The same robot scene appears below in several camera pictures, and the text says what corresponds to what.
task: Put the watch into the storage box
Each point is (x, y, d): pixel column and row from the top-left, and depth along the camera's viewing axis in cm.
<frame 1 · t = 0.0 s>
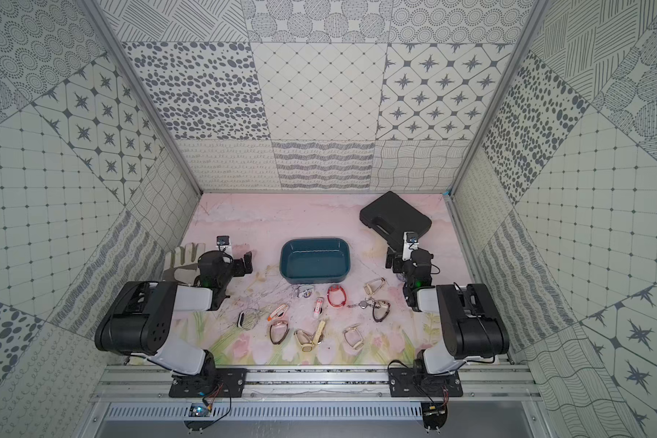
left hand: (243, 253, 95), fingers open
right hand: (403, 250, 95), fingers open
teal storage box: (310, 260, 101), on the table
black plastic case: (390, 216, 109), point 5 cm above the table
grey work glove: (182, 264, 100), on the table
red transparent watch: (337, 296, 92), on the table
orange white watch: (278, 312, 86), point 3 cm above the table
purple white watch: (304, 291, 92), point 2 cm above the table
pink white watch: (318, 307, 88), point 3 cm above the table
patterned white black watch: (248, 319, 88), on the table
brown strap watch: (278, 332, 85), on the table
beige watch pair front: (307, 339, 83), on the table
cream watch right front: (352, 337, 84), on the table
beige square face watch: (372, 286, 93), point 2 cm above the table
dark brown gold watch: (380, 309, 89), on the table

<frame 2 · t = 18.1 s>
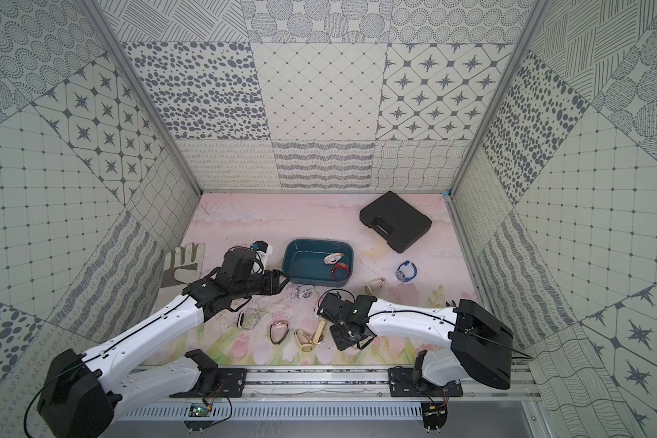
left hand: (290, 280, 78), fingers open
right hand: (346, 339, 79), fingers open
red transparent watch: (340, 272, 97), point 2 cm above the table
orange white watch: (332, 258, 100), point 2 cm above the table
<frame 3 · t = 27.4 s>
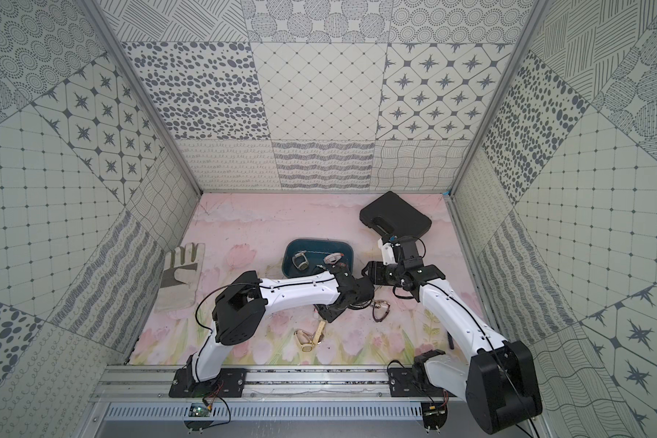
left hand: (327, 313, 82), fingers open
right hand: (371, 275, 84), fingers open
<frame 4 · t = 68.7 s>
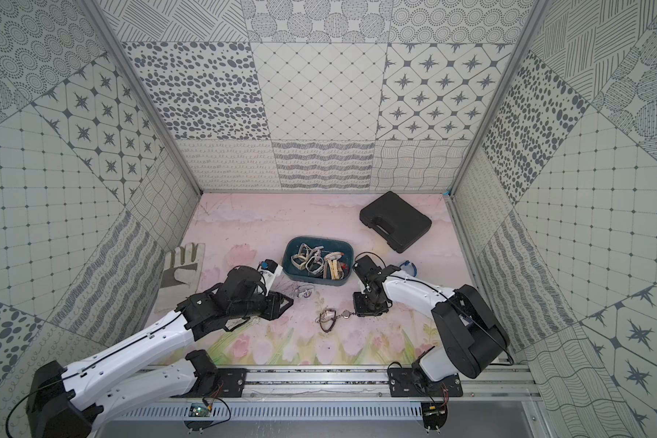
left hand: (293, 305, 74), fingers open
right hand: (362, 315, 86), fingers open
beige watch pair front: (300, 259, 99), point 3 cm above the table
